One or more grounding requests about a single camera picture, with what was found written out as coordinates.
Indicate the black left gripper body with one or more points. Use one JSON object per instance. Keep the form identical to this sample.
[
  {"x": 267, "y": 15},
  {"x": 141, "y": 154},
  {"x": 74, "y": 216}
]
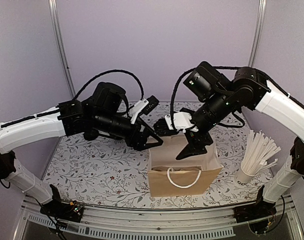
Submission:
[{"x": 130, "y": 139}]

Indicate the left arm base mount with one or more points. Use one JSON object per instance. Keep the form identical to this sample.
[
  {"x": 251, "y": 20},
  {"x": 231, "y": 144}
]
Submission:
[{"x": 72, "y": 211}]

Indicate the right aluminium frame post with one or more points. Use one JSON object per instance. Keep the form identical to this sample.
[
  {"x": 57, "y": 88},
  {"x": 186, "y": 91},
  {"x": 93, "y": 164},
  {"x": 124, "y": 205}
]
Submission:
[{"x": 257, "y": 32}]

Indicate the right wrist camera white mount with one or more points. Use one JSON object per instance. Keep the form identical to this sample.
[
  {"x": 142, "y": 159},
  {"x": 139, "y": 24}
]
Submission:
[{"x": 172, "y": 125}]

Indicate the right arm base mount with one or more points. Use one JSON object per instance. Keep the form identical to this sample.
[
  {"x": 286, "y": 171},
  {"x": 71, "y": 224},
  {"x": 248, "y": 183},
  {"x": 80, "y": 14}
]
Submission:
[{"x": 257, "y": 210}]

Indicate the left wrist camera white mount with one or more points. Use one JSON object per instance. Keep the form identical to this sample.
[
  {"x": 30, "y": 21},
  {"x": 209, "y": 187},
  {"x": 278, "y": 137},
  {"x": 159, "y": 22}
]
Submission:
[{"x": 144, "y": 106}]

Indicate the bundle of white paper straws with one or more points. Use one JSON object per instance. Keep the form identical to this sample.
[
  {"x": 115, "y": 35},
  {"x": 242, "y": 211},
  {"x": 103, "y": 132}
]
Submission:
[{"x": 259, "y": 149}]

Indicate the aluminium frame post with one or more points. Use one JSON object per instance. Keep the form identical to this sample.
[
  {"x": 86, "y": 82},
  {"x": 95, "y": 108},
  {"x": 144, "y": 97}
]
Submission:
[
  {"x": 60, "y": 45},
  {"x": 257, "y": 32}
]

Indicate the aluminium front rail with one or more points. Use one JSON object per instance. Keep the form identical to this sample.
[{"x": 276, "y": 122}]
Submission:
[{"x": 115, "y": 223}]

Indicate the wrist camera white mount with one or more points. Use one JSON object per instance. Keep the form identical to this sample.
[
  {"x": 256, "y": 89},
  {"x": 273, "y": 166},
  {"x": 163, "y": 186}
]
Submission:
[
  {"x": 172, "y": 125},
  {"x": 144, "y": 106}
]

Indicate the single black lid on mat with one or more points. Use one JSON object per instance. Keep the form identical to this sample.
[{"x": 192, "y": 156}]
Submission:
[{"x": 90, "y": 136}]

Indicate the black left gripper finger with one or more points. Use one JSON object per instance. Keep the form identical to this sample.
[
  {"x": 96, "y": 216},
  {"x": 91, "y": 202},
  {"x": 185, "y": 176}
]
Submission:
[
  {"x": 149, "y": 132},
  {"x": 152, "y": 144}
]

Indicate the white cup holding straws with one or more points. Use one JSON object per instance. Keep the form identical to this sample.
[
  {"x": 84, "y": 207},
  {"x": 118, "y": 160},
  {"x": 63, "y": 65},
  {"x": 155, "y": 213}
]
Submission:
[{"x": 242, "y": 178}]

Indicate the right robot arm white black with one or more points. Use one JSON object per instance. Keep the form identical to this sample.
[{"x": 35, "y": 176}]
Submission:
[{"x": 250, "y": 88}]

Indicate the left aluminium frame post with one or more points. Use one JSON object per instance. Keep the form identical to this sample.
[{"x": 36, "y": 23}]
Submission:
[{"x": 60, "y": 45}]

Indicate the brown paper bag white handles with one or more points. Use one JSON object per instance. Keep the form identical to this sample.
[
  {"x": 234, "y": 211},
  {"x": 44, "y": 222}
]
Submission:
[{"x": 169, "y": 177}]

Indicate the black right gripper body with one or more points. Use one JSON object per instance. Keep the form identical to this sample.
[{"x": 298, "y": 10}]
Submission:
[{"x": 218, "y": 108}]

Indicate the brown cardboard cup carrier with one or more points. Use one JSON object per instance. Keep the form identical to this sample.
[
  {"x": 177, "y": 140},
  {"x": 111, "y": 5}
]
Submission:
[{"x": 185, "y": 168}]

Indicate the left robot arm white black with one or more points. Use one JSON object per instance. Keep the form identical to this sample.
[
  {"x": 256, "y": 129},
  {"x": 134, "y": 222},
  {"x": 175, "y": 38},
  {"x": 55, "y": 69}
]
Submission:
[{"x": 97, "y": 116}]

